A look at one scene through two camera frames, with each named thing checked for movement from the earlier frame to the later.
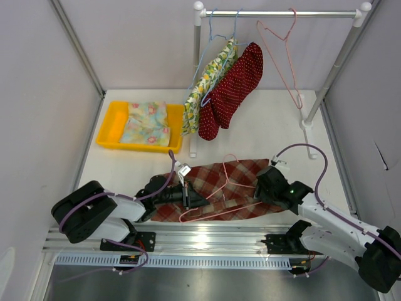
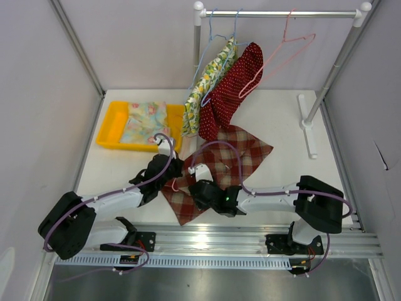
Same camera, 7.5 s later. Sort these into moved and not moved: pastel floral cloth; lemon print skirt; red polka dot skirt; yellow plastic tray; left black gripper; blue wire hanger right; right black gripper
Moved: right black gripper; left black gripper
Not moved: yellow plastic tray; red polka dot skirt; pastel floral cloth; lemon print skirt; blue wire hanger right
